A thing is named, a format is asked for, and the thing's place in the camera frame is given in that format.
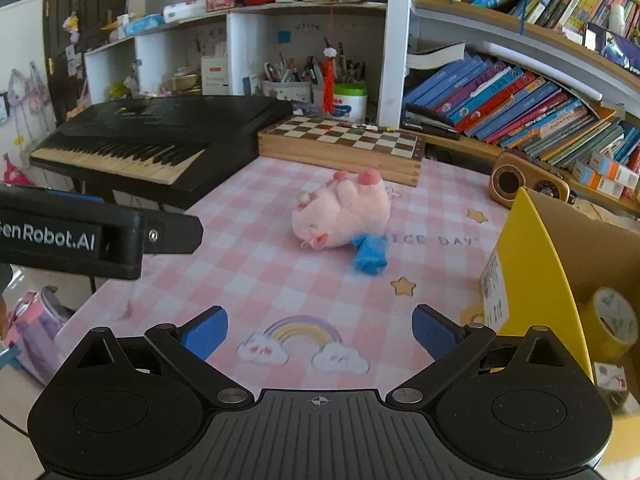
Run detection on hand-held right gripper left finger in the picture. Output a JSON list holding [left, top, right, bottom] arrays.
[[75, 305, 255, 407]]

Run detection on yellow tape roll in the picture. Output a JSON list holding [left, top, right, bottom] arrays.
[[580, 287, 640, 366]]

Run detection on pink plush pig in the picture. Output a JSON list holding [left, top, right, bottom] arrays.
[[291, 170, 392, 251]]

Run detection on wooden chessboard box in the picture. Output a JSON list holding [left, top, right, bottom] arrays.
[[257, 115, 426, 188]]

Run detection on white wooden bookshelf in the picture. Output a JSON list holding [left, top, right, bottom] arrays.
[[379, 0, 640, 202]]

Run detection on pink backpack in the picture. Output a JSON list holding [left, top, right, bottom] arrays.
[[2, 286, 77, 387]]

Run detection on small white red-label box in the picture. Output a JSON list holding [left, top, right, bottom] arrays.
[[594, 361, 629, 391]]

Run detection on hanging pink bags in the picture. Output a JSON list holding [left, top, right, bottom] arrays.
[[5, 62, 51, 112]]

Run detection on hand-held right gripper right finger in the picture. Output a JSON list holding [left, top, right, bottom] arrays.
[[386, 304, 568, 407]]

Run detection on wooden retro speaker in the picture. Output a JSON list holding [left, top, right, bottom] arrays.
[[490, 151, 573, 210]]

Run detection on red tassel ornament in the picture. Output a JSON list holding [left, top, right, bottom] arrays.
[[322, 47, 341, 112]]

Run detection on pink checked desktop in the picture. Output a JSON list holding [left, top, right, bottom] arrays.
[[55, 155, 527, 397]]

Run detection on white carton box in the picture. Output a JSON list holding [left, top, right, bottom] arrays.
[[201, 55, 231, 96]]

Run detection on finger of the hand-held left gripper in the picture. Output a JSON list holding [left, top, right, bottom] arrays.
[[142, 212, 205, 256]]

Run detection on yellow cardboard box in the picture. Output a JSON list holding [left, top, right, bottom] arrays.
[[460, 186, 640, 472]]

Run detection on white pen holder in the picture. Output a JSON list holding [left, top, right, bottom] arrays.
[[262, 52, 314, 106]]

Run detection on dark wooden door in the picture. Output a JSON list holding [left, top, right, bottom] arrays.
[[42, 0, 129, 127]]

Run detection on orange and white box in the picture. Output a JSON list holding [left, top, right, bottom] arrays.
[[572, 160, 626, 199], [590, 150, 640, 187]]

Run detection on stack of black notebooks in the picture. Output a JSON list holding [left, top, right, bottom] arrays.
[[402, 102, 461, 141]]

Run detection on white tissue box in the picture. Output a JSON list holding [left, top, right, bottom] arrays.
[[162, 0, 209, 24]]

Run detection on white jar green lid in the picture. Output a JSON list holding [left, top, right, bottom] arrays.
[[332, 83, 369, 122]]

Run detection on blue tissue pack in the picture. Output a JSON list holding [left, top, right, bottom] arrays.
[[122, 14, 166, 37]]

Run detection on row of colourful books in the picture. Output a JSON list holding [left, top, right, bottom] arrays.
[[402, 52, 640, 169]]

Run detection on white cabinet shelf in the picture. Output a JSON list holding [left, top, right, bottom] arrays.
[[84, 0, 389, 112]]

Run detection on black electronic keyboard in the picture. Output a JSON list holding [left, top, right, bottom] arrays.
[[29, 96, 294, 208]]

